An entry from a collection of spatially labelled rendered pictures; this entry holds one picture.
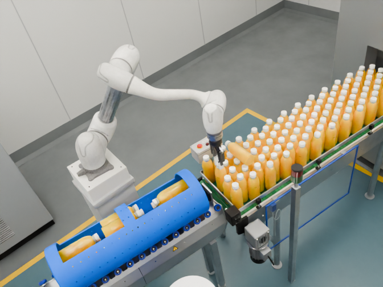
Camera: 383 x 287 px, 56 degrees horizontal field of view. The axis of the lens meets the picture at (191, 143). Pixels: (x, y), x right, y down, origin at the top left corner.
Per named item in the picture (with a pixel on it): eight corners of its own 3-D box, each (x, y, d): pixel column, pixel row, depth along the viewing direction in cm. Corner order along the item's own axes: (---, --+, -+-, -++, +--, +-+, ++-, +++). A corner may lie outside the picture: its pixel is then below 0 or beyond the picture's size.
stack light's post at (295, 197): (287, 279, 277) (290, 186, 204) (291, 276, 278) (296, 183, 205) (291, 283, 274) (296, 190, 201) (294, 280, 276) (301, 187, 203)
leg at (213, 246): (216, 284, 284) (206, 240, 242) (222, 279, 285) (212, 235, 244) (220, 290, 280) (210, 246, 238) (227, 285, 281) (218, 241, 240)
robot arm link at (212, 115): (222, 135, 193) (225, 119, 202) (219, 112, 183) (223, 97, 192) (202, 135, 195) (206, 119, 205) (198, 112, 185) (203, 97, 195)
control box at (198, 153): (191, 156, 249) (189, 146, 242) (215, 143, 255) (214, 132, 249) (199, 164, 242) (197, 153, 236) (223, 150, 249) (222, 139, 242)
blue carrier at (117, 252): (60, 266, 207) (38, 239, 188) (187, 190, 234) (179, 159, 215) (76, 307, 188) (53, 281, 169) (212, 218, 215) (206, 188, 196)
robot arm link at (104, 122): (82, 142, 240) (95, 120, 255) (105, 151, 242) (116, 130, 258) (108, 53, 185) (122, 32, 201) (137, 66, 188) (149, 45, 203)
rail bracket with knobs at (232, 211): (224, 218, 220) (222, 208, 213) (233, 212, 222) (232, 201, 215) (233, 229, 213) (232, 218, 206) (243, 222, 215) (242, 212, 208)
